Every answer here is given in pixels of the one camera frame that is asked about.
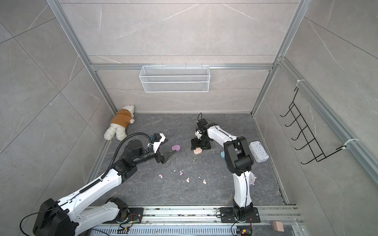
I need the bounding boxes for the white wire mesh basket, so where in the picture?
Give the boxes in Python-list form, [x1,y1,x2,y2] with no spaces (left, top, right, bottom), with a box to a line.
[139,65,211,93]

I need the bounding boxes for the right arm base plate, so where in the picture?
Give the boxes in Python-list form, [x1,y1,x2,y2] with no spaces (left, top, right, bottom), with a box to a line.
[219,207,261,223]

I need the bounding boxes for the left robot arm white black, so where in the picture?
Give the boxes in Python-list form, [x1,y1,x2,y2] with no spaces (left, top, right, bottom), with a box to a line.
[32,134,177,236]

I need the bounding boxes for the teddy bear with brown hoodie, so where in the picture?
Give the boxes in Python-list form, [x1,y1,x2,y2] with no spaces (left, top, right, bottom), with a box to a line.
[104,105,135,141]

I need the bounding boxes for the purple earbud charging case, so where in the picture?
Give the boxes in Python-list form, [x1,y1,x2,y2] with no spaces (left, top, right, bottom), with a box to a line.
[171,145,181,152]

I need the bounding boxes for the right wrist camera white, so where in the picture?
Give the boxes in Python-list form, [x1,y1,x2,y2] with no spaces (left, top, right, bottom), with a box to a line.
[195,129,203,140]

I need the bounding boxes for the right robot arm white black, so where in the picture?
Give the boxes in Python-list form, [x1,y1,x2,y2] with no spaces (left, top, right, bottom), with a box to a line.
[191,119,254,219]

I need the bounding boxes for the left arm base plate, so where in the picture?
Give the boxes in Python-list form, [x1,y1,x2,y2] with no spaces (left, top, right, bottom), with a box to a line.
[117,206,144,223]

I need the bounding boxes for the white power strip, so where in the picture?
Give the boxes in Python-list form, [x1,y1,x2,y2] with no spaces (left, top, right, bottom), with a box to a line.
[249,141,269,163]

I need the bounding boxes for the black wire hook rack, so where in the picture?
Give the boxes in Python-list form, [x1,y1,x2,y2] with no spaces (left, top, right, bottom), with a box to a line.
[280,87,347,165]

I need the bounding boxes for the peach earbud charging case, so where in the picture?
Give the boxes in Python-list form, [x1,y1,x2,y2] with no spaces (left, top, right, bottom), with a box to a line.
[194,147,203,155]

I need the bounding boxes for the pink box on rail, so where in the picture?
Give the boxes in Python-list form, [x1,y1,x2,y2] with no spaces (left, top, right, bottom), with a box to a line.
[271,221,284,232]

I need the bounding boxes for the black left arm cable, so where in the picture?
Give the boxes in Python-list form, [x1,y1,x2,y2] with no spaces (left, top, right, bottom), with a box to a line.
[100,132,153,179]

